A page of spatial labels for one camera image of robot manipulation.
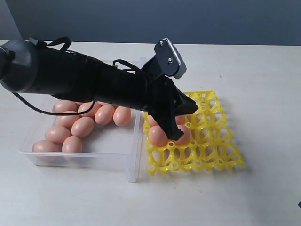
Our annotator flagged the brown egg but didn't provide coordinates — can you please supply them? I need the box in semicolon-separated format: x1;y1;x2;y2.
175;115;185;125
113;106;132;127
77;101;102;117
147;115;158;127
62;136;83;153
45;126;71;144
95;105;115;125
55;115;80;128
53;100;77;113
32;140;60;162
174;125;190;145
148;125;168;147
71;117;94;138

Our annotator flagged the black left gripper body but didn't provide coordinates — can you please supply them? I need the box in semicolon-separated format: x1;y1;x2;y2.
144;76;184;128

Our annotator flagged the black cable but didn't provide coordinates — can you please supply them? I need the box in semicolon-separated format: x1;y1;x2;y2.
11;36;97;116

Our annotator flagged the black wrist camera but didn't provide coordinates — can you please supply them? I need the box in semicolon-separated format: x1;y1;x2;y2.
142;38;187;79

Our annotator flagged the yellow plastic egg tray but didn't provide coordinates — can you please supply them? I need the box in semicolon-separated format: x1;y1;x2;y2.
146;90;245;176

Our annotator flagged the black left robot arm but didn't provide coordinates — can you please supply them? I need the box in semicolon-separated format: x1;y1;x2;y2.
0;37;198;140

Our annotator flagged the clear plastic bin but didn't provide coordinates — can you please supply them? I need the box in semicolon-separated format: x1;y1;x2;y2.
20;110;143;182

